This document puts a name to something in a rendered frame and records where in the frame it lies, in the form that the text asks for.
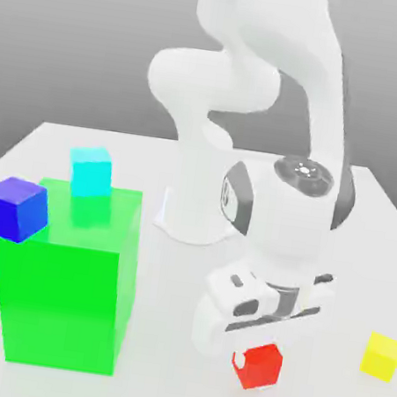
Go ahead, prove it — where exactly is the large green box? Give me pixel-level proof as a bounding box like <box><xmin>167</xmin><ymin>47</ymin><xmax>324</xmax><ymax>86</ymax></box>
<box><xmin>0</xmin><ymin>170</ymin><xmax>151</xmax><ymax>379</ymax></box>

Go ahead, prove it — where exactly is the small red cube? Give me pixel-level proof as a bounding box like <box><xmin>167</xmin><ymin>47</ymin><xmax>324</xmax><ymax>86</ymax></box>
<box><xmin>227</xmin><ymin>337</ymin><xmax>286</xmax><ymax>395</ymax></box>

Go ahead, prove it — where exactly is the small yellow cube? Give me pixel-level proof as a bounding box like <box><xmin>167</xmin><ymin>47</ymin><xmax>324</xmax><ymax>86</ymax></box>
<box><xmin>357</xmin><ymin>329</ymin><xmax>397</xmax><ymax>385</ymax></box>

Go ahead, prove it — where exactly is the small blue cube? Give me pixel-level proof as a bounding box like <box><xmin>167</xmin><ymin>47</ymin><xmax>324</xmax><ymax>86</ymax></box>
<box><xmin>0</xmin><ymin>174</ymin><xmax>55</xmax><ymax>248</ymax></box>

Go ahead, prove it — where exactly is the small cyan cube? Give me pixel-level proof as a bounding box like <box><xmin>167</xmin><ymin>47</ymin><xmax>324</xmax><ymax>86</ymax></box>
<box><xmin>63</xmin><ymin>142</ymin><xmax>118</xmax><ymax>203</ymax></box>

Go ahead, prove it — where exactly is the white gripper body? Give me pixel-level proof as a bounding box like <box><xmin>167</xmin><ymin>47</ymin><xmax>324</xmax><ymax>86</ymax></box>
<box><xmin>188</xmin><ymin>270</ymin><xmax>337</xmax><ymax>373</ymax></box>

